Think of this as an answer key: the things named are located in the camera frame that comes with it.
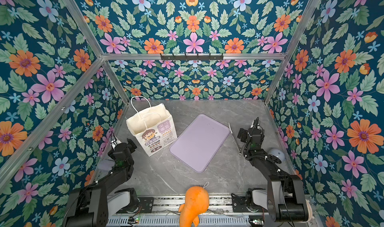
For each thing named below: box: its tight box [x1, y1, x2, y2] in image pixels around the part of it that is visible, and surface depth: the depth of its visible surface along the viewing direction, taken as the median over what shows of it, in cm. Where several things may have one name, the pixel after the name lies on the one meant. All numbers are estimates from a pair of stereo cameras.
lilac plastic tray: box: [168, 113, 231, 173], surface depth 98 cm
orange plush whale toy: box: [178, 186, 210, 227], surface depth 69 cm
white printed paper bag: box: [126, 96, 178, 157], surface depth 84 cm
